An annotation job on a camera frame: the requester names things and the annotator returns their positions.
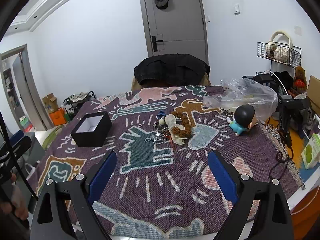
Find patterned woven blanket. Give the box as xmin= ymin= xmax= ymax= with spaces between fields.
xmin=29 ymin=86 xmax=303 ymax=239

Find black-haired cartoon figurine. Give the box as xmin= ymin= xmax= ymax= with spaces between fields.
xmin=226 ymin=104 xmax=257 ymax=137

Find black equipment stand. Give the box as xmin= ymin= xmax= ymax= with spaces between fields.
xmin=278 ymin=95 xmax=311 ymax=148

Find silver chain jewelry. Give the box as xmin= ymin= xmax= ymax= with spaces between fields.
xmin=144 ymin=122 xmax=170 ymax=145

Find brown teddy bear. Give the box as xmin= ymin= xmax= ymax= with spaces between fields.
xmin=293 ymin=66 xmax=306 ymax=90

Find white fluffy handbag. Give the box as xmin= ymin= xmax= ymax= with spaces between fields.
xmin=265 ymin=30 xmax=292 ymax=64

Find orange paper bag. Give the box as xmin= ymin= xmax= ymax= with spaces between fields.
xmin=49 ymin=108 xmax=67 ymax=126

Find brown bead bracelet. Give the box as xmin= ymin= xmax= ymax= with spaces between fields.
xmin=170 ymin=111 xmax=193 ymax=138

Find wire wall basket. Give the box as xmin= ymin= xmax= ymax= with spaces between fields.
xmin=257 ymin=42 xmax=302 ymax=68

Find black shoe rack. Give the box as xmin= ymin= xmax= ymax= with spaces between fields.
xmin=62 ymin=91 xmax=96 ymax=117

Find white cloth pouch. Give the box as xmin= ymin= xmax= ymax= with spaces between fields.
xmin=164 ymin=114 xmax=187 ymax=145

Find white light switch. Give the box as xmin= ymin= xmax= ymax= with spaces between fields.
xmin=234 ymin=4 xmax=241 ymax=15

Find black door handle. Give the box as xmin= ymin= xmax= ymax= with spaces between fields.
xmin=151 ymin=36 xmax=163 ymax=52

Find grey door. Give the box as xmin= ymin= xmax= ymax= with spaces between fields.
xmin=140 ymin=0 xmax=208 ymax=63

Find blue cord jewelry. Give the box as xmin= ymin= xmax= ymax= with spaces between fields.
xmin=156 ymin=111 xmax=166 ymax=120

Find green white carton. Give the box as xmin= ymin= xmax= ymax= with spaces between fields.
xmin=301 ymin=133 xmax=320 ymax=169

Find tan chair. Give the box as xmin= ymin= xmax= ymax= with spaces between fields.
xmin=131 ymin=73 xmax=212 ymax=91

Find green floor mat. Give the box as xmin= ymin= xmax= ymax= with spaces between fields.
xmin=42 ymin=125 xmax=64 ymax=151

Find cardboard box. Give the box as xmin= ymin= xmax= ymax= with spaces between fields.
xmin=42 ymin=93 xmax=59 ymax=114

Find clear plastic bag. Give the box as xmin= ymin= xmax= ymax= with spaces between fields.
xmin=203 ymin=78 xmax=278 ymax=121

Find black jewelry box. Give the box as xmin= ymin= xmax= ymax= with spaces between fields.
xmin=71 ymin=111 xmax=112 ymax=147

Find person's left hand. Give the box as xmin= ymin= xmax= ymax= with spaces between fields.
xmin=1 ymin=174 xmax=29 ymax=220

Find black cable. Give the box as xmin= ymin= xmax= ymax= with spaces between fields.
xmin=268 ymin=129 xmax=295 ymax=180

